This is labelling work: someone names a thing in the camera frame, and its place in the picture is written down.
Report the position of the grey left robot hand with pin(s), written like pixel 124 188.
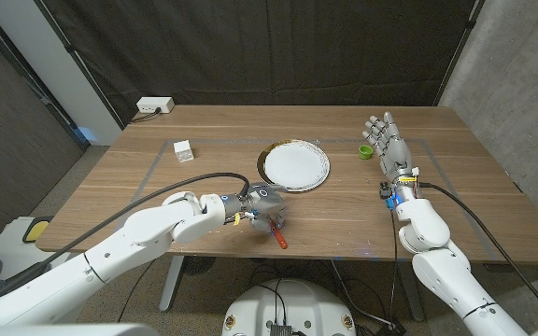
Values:
pixel 264 203

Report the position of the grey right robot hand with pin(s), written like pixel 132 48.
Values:
pixel 397 158

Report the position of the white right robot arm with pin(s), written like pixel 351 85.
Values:
pixel 437 270

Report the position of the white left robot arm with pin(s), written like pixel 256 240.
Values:
pixel 147 228

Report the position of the green bottle cap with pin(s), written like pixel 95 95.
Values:
pixel 365 152

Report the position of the gold plate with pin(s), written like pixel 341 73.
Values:
pixel 260 170

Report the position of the white paper plate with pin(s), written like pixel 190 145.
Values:
pixel 297 165

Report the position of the black round floor object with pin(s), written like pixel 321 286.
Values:
pixel 199 265

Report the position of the small white box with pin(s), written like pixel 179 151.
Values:
pixel 183 151

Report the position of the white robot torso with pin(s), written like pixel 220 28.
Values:
pixel 297 303

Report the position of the grey table leg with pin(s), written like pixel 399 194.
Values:
pixel 411 294
pixel 171 284

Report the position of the white power strip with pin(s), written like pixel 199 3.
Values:
pixel 154 104

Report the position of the black curtain backdrop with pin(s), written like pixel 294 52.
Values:
pixel 269 46

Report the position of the white cart with yellow pad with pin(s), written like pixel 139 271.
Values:
pixel 38 229

